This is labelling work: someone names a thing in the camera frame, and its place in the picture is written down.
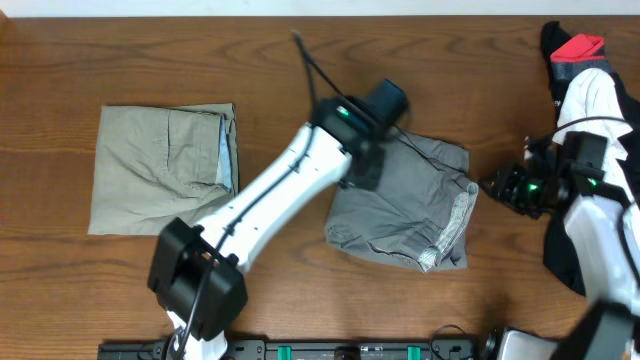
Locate grey shorts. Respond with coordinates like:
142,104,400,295
325,132,479,273

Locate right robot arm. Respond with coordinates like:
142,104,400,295
479,131,639,360

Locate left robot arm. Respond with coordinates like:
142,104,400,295
147,79,409,359

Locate black garment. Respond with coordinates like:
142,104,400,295
541,21,639,295

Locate red and grey garment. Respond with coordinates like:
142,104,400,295
550,34,614,81

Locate folded khaki shorts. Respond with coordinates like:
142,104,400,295
88,103,239,235

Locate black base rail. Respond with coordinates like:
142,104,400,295
97,324,501,360

